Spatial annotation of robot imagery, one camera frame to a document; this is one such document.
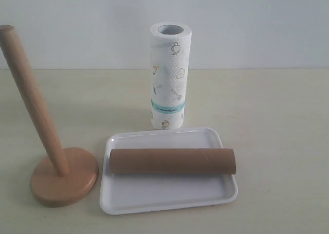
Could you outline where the brown cardboard tube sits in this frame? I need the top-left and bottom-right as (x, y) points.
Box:
(108, 148), (236, 175)

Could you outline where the printed white paper towel roll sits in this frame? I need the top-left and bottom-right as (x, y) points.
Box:
(150, 22), (192, 130)

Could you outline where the wooden paper towel holder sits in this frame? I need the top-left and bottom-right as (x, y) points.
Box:
(1, 25), (99, 207)

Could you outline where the white plastic tray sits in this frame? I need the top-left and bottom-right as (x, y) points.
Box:
(99, 128), (238, 215)

